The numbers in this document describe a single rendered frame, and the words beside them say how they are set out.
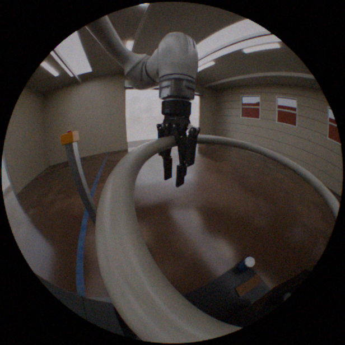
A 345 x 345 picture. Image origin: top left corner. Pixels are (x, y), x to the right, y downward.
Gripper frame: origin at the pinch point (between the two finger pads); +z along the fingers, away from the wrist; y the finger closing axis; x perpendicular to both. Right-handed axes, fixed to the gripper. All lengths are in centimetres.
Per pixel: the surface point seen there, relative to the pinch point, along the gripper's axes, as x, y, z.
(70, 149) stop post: -33, -74, -2
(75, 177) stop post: -35, -73, 21
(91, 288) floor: -77, -16, 88
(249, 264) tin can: 31, 58, 72
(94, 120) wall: 52, -568, -31
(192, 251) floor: 22, 8, 90
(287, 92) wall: 603, 138, -256
